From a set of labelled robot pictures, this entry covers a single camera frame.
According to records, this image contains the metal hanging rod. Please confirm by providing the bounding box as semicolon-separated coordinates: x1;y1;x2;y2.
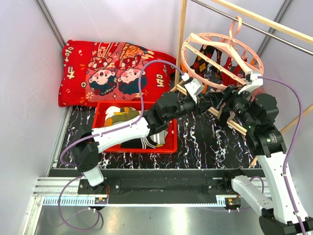
192;0;313;56

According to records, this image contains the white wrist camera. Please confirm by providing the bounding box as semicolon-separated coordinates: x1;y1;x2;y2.
181;73;204;104
238;71;263;94

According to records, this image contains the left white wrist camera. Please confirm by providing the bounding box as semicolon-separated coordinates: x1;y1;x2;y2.
181;73;204;104

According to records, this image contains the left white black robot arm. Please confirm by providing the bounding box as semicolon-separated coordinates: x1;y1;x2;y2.
70;92;218;194

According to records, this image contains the black argyle sock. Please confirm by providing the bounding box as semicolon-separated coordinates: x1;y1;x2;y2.
190;45;222;79

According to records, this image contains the red cartoon print pillow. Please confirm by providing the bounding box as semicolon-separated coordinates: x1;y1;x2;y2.
58;40;176;107

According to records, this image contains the red patterned sock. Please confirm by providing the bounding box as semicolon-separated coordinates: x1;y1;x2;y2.
221;57;244;86

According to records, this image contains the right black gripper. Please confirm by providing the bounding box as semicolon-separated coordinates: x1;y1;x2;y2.
207;84;258;129

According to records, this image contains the pink round clip hanger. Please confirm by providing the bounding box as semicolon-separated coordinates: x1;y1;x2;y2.
181;16;264;92

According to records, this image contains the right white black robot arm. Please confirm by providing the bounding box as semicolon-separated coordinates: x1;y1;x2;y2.
217;85;313;235

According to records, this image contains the black white striped sock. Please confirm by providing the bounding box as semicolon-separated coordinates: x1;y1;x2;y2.
120;137;157;149

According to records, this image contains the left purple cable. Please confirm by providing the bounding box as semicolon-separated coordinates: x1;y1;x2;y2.
57;60;188;232

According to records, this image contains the olive green sock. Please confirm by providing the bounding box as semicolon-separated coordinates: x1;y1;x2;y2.
104;107;140;127

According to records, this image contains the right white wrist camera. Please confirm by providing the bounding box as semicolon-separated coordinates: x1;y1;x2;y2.
238;71;263;94

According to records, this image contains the wooden drying rack frame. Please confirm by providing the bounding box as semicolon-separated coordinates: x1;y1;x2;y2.
167;0;313;169

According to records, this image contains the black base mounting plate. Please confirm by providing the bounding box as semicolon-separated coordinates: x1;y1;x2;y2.
47;167;269;195

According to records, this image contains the red plastic basket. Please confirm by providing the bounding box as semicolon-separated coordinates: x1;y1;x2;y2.
92;101;178;154

